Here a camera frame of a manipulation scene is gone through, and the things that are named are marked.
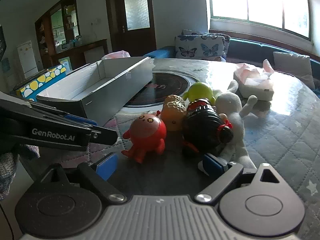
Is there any black and red doll toy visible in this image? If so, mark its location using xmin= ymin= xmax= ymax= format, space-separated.
xmin=181 ymin=99 xmax=234 ymax=159

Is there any white refrigerator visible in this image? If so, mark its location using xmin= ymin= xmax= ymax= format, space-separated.
xmin=16 ymin=40 xmax=38 ymax=79

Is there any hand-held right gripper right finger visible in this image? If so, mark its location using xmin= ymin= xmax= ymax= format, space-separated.
xmin=195 ymin=154 xmax=282 ymax=203

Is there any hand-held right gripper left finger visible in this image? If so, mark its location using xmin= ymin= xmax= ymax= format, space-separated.
xmin=44 ymin=152 xmax=127 ymax=203

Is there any dark wooden door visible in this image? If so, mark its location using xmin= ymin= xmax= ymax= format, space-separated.
xmin=104 ymin=0 xmax=157 ymax=55

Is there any green round alien toy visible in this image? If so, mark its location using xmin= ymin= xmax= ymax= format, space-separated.
xmin=184 ymin=82 xmax=217 ymax=105

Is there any blue yellow polka dot box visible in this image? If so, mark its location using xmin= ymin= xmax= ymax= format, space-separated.
xmin=14 ymin=64 xmax=67 ymax=99

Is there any dark wooden cabinet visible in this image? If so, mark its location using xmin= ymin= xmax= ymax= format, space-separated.
xmin=34 ymin=0 xmax=108 ymax=70

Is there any long grey cardboard box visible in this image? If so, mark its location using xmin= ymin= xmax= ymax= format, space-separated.
xmin=36 ymin=56 xmax=154 ymax=128

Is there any window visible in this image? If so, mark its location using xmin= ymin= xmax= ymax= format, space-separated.
xmin=207 ymin=0 xmax=315 ymax=42

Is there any white plush rabbit doll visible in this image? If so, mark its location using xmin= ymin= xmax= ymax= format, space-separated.
xmin=197 ymin=80 xmax=259 ymax=178

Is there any person's left forearm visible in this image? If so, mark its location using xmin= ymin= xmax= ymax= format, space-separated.
xmin=0 ymin=150 xmax=21 ymax=202

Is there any grey quilted table cover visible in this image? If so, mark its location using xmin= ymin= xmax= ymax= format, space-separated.
xmin=15 ymin=57 xmax=320 ymax=240

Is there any blue sofa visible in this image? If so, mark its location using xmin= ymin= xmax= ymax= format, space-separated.
xmin=142 ymin=36 xmax=320 ymax=90

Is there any pink plastic bag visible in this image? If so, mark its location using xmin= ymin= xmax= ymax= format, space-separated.
xmin=101 ymin=50 xmax=131 ymax=60

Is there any butterfly print cushion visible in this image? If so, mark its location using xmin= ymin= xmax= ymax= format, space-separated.
xmin=174 ymin=34 xmax=227 ymax=62
xmin=181 ymin=29 xmax=232 ymax=42

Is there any round black induction cooktop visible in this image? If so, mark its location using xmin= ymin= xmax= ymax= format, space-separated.
xmin=122 ymin=71 xmax=190 ymax=108

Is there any red round octopus toy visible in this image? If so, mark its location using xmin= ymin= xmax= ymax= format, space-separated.
xmin=121 ymin=114 xmax=167 ymax=164

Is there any grey cushion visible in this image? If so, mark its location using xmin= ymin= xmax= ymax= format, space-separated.
xmin=273 ymin=51 xmax=316 ymax=89

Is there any tan peanut toy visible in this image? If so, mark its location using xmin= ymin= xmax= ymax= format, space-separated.
xmin=160 ymin=94 xmax=188 ymax=132

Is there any white tissue pack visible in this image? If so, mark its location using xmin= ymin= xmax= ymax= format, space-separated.
xmin=233 ymin=59 xmax=275 ymax=100

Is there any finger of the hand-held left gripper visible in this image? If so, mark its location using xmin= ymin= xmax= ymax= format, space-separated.
xmin=87 ymin=126 xmax=118 ymax=146
xmin=29 ymin=101 xmax=98 ymax=127

